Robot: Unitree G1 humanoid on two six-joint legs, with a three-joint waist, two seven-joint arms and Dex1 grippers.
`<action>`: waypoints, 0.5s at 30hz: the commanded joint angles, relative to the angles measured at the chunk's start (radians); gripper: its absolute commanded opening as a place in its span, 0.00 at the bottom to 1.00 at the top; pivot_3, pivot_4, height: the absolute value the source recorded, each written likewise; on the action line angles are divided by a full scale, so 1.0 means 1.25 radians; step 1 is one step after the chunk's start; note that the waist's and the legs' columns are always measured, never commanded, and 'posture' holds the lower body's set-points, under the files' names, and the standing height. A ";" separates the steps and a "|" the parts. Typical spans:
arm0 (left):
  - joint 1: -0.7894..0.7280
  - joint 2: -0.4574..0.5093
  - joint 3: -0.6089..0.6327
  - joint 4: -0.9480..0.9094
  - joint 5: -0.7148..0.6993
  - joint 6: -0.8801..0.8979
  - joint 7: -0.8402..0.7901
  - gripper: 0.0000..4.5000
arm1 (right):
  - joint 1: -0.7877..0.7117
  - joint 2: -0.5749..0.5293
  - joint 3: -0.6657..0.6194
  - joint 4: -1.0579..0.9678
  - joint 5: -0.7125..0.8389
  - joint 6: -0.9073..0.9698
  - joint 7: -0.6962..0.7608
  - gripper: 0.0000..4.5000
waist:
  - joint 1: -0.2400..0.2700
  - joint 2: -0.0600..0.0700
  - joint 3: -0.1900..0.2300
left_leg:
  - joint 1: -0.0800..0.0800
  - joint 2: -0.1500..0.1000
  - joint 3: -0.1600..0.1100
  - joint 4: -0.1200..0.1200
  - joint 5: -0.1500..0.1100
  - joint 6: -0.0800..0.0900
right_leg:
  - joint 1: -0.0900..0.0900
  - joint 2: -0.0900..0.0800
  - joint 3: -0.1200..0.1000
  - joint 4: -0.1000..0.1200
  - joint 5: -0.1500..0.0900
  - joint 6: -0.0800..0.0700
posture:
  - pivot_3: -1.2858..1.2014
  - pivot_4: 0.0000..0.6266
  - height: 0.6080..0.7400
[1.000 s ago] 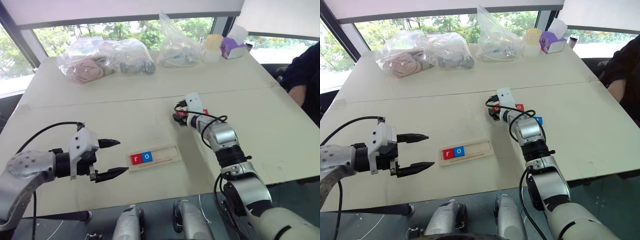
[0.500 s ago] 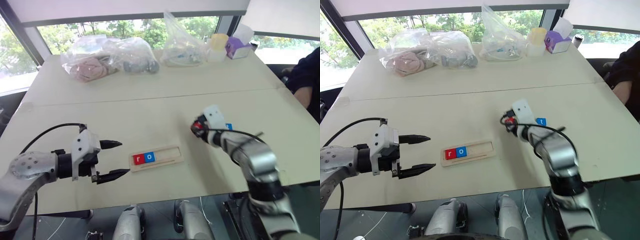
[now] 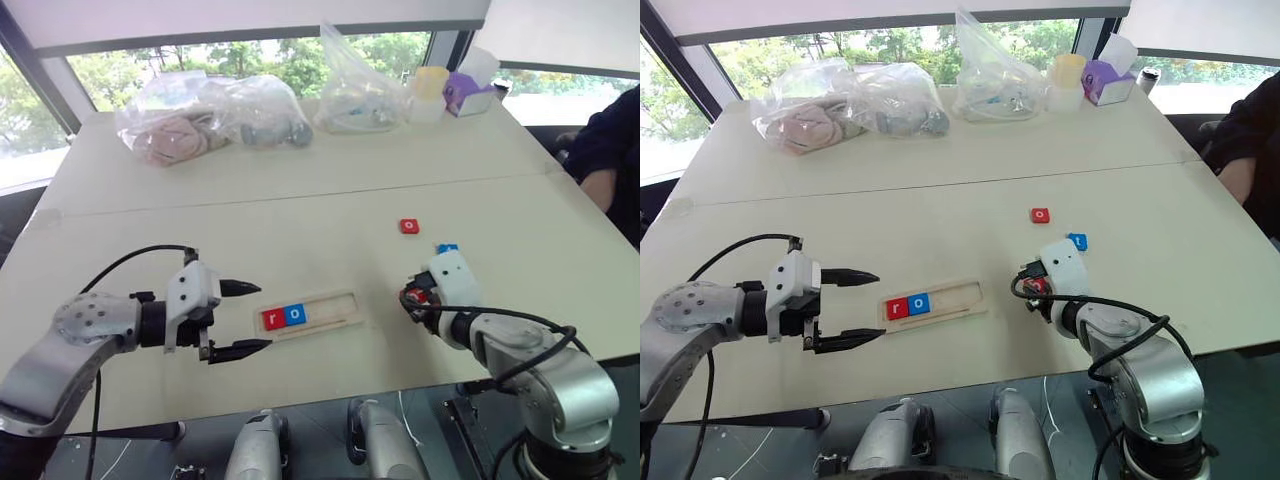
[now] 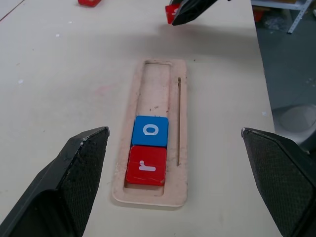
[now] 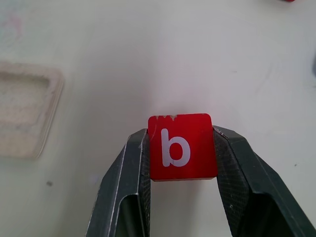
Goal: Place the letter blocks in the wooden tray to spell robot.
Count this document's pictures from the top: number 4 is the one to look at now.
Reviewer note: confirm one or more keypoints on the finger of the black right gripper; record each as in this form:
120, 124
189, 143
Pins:
192, 11

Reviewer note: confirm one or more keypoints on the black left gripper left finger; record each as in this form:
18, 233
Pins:
49, 187

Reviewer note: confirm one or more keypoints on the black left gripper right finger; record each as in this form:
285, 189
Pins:
284, 177

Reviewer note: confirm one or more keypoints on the grey rounded robot body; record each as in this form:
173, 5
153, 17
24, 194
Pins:
293, 123

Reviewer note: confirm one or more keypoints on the red letter block r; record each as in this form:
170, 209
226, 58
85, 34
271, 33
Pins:
145, 165

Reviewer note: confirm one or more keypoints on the long wooden letter tray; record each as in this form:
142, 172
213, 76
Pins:
177, 118

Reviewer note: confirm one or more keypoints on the blue letter block o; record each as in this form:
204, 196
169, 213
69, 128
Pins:
150, 130

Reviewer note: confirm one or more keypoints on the red bin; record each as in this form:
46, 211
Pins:
259, 14

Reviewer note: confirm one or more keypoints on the white perforated metal shelf frame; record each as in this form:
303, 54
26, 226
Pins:
297, 17

